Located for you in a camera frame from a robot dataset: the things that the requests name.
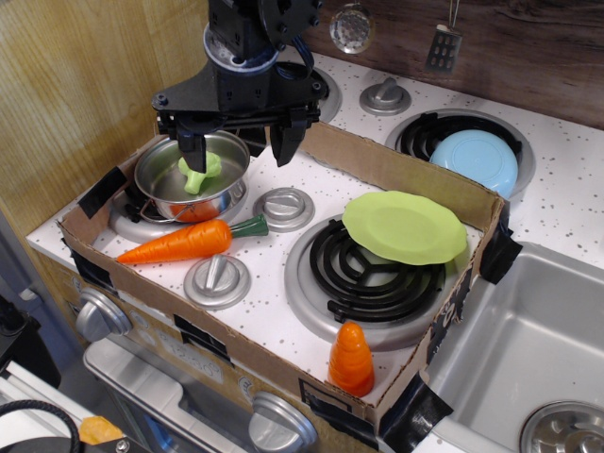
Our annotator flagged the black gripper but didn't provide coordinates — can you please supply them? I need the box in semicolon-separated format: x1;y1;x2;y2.
152;61;329;173

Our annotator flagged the green toy broccoli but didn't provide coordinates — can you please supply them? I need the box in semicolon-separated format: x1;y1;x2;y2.
177;152;222;194

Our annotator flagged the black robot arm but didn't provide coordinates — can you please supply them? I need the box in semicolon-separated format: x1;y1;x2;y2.
152;1;327;173

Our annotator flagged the small steel pan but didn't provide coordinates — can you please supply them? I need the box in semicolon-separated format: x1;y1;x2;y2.
134;131;250;224

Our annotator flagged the silver stovetop knob centre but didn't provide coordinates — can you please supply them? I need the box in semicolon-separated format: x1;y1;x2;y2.
254;187;315;232

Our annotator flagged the silver stovetop knob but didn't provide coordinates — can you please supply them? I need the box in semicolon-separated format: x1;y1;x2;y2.
183;254;251;310
360;76;411;116
254;187;315;232

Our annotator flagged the back left burner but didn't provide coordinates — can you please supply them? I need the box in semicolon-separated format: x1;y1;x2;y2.
314;68;343;124

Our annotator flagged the orange toy carrot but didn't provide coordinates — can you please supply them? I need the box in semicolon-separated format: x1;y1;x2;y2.
116;214;269;264

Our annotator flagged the black front left burner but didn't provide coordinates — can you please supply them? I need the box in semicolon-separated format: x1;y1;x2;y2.
109;182;186;244

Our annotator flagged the black burner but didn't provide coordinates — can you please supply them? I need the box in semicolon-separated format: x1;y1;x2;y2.
109;182;186;244
386;109;536;200
284;217;458;352

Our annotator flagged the silver stovetop knob front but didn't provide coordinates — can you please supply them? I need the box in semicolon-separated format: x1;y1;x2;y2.
183;254;251;310

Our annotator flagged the silver stovetop knob back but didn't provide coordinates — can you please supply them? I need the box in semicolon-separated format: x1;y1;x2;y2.
360;76;411;116

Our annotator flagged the hanging metal strainer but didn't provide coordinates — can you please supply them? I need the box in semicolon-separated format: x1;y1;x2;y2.
329;1;376;55

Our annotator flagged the black front right burner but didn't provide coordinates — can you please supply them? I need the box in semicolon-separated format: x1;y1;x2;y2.
284;217;458;352

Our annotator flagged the black back right burner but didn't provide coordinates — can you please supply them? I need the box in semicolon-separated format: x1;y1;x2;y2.
386;109;536;200

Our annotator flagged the green plastic plate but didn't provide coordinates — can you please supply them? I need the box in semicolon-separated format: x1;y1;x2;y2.
342;191;467;265

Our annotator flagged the cardboard fence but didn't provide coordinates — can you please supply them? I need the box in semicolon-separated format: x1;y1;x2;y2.
59;124;518;443

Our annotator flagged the hanging metal spatula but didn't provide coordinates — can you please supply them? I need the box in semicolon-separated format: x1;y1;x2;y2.
425;0;462;75

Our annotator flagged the silver oven knob left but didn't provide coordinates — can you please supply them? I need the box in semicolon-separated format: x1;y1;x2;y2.
75;287;132;343

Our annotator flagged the silver oven knob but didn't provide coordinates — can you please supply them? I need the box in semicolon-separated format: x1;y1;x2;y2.
75;287;132;343
248;392;318;453

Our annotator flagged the light blue plastic bowl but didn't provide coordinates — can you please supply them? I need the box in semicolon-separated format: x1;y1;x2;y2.
429;129;518;198

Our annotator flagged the orange cone toy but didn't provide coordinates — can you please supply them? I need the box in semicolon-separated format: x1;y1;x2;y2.
327;322;375;397

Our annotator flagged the silver oven knob right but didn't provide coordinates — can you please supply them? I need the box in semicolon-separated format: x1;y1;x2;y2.
248;392;318;453

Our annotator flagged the grey sink basin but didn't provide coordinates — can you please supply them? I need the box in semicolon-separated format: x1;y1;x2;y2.
428;243;603;452

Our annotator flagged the silver sink drain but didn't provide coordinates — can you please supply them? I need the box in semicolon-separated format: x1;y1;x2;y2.
519;401;603;452

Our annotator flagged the silver oven door handle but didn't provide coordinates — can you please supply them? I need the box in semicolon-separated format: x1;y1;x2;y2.
84;340;243;452

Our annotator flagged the black cable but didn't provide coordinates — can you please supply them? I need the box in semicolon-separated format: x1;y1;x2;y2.
0;399;82;453

